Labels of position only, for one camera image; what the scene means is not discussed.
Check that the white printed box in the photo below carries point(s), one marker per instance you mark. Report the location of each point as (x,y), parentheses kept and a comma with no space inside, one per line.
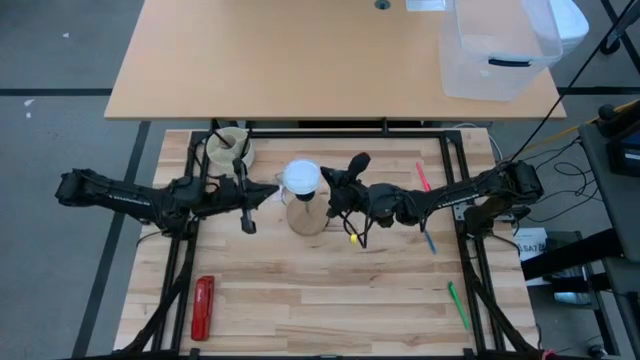
(532,245)

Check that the blue pen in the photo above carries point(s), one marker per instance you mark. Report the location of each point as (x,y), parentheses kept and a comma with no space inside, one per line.
(430,242)

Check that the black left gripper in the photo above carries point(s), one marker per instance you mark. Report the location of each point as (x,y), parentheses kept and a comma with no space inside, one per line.
(227,197)

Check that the black marker pen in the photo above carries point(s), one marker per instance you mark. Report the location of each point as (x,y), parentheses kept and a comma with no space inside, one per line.
(244,145)
(223,140)

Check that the white lightbulb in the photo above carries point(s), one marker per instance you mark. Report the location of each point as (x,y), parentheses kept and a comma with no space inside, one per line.
(302,176)

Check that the pink pen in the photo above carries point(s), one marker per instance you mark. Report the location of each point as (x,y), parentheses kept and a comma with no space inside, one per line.
(423,176)

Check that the black aluminium table frame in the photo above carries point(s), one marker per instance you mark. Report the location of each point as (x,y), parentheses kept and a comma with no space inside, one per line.
(325,134)

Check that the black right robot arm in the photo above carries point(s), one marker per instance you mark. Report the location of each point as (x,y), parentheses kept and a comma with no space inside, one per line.
(475,195)

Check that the clear plastic storage bin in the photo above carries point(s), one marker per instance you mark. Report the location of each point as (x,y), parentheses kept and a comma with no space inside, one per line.
(500,50)

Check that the white round pen cup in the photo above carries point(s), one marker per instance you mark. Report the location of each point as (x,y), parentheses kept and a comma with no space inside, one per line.
(225,157)

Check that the thin black pole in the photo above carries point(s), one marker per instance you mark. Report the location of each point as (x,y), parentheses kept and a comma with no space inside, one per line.
(575,80)

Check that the green pen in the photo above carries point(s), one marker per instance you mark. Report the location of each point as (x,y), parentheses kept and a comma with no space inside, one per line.
(458,305)

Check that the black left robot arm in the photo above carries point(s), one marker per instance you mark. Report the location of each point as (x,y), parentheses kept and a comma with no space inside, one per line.
(125,200)

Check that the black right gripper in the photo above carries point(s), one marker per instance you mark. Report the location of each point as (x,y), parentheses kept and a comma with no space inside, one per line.
(372,200)

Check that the wooden base table lamp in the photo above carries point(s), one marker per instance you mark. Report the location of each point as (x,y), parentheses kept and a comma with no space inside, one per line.
(307,220)

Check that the tan wooden desk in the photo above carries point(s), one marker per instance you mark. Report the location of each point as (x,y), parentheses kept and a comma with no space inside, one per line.
(300,60)

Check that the dark grey side table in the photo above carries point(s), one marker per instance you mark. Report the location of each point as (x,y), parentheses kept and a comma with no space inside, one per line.
(600,165)

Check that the white rounded object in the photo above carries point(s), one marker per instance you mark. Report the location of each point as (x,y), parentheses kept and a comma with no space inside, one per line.
(575,25)

